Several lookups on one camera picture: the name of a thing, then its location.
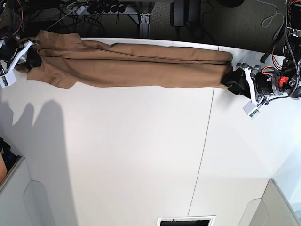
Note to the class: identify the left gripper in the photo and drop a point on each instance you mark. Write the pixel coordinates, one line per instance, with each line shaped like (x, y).
(261, 84)

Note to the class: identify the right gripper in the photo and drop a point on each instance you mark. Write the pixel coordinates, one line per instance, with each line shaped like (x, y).
(15, 53)

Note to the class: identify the brown t-shirt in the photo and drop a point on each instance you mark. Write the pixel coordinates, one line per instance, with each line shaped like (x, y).
(67, 59)

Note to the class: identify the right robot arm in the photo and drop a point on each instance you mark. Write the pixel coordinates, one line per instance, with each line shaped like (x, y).
(12, 10)

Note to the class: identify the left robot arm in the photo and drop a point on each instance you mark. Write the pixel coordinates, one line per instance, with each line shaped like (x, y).
(286, 45)

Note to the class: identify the black power adapter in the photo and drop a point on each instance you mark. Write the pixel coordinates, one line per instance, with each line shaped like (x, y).
(184, 11)

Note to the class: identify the white bin right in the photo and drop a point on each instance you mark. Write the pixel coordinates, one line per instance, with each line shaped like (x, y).
(272, 209)

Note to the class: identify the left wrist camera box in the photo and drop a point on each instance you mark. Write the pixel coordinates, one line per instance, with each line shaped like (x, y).
(251, 110)

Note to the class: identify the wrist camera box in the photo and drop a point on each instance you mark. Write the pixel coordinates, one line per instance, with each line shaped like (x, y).
(251, 110)
(7, 79)

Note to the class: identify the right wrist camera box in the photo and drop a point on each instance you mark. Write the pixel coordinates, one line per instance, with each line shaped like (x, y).
(7, 79)

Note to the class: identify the aluminium frame post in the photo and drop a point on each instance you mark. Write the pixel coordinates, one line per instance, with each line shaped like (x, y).
(144, 26)

